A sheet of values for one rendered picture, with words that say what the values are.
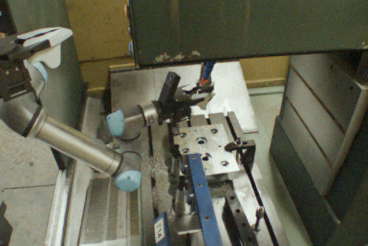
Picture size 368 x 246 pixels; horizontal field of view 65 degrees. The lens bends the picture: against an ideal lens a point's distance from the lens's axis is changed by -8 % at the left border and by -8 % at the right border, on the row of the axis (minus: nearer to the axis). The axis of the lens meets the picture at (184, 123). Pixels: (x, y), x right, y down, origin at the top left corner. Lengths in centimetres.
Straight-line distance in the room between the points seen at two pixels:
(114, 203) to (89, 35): 108
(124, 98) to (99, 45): 38
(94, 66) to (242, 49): 161
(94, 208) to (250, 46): 109
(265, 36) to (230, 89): 145
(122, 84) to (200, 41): 151
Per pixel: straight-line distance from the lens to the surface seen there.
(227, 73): 216
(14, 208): 269
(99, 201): 153
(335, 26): 72
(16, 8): 127
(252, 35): 65
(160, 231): 112
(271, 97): 238
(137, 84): 209
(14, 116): 86
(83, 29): 205
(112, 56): 211
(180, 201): 79
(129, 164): 94
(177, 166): 85
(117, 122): 96
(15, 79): 55
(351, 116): 105
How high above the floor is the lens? 189
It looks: 39 degrees down
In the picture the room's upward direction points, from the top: 2 degrees counter-clockwise
